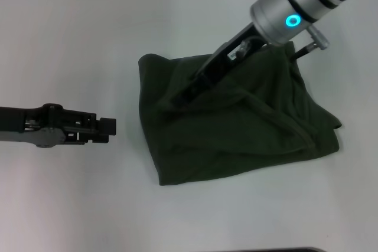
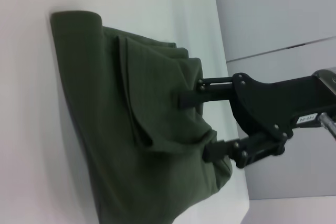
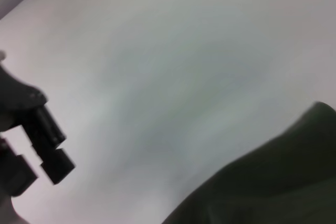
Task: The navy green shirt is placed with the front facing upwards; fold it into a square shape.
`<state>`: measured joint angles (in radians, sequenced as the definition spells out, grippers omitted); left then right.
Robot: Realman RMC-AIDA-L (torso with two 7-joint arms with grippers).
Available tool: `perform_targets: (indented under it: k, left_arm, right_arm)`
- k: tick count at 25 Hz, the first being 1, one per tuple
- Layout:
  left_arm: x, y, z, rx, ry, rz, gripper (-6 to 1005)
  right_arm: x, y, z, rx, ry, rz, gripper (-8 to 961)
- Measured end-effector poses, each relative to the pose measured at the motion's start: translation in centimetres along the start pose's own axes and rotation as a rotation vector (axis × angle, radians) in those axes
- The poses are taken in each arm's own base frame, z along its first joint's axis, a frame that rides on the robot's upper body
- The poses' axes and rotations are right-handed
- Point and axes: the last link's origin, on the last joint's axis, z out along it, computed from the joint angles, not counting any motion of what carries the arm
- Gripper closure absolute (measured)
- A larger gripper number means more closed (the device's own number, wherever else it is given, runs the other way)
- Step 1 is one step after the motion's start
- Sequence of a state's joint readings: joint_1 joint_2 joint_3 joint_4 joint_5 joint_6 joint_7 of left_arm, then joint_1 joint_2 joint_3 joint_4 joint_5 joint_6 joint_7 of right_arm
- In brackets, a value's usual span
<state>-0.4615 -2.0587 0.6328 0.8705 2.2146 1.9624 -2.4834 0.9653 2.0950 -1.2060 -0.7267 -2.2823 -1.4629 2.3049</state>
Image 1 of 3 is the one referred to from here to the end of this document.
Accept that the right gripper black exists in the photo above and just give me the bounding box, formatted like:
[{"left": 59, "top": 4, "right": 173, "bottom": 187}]
[{"left": 174, "top": 21, "right": 268, "bottom": 107}]

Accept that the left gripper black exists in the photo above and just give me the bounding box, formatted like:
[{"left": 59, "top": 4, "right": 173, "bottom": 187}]
[{"left": 0, "top": 103, "right": 118, "bottom": 149}]

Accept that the dark green printed t-shirt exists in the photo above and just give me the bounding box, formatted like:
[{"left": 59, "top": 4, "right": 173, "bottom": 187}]
[{"left": 138, "top": 41, "right": 343, "bottom": 187}]

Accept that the silver plug connector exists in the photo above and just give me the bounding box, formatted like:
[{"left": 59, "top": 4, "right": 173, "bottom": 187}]
[{"left": 291, "top": 25, "right": 330, "bottom": 61}]

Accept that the gray cable with silver plug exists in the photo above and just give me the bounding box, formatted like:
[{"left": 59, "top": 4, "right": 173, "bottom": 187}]
[{"left": 234, "top": 37, "right": 270, "bottom": 60}]

